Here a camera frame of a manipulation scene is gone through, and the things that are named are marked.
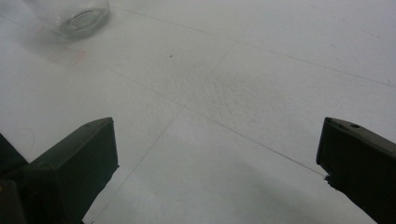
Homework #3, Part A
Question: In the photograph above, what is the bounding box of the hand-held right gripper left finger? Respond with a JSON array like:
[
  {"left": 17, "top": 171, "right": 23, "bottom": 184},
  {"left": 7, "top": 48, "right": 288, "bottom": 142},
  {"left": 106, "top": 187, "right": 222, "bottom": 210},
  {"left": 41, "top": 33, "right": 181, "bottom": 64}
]
[{"left": 21, "top": 117, "right": 120, "bottom": 224}]

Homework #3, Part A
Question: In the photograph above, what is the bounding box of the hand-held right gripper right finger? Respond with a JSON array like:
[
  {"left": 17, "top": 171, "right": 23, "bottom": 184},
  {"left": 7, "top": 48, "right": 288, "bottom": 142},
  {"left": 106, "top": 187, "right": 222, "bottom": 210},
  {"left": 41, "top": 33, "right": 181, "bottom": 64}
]
[{"left": 316, "top": 117, "right": 396, "bottom": 224}]

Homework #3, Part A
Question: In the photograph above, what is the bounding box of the clear glass jar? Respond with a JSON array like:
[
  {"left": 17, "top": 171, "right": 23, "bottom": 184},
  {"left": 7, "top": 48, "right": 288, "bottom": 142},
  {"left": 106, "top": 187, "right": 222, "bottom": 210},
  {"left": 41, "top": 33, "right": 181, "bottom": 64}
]
[{"left": 22, "top": 0, "right": 110, "bottom": 41}]

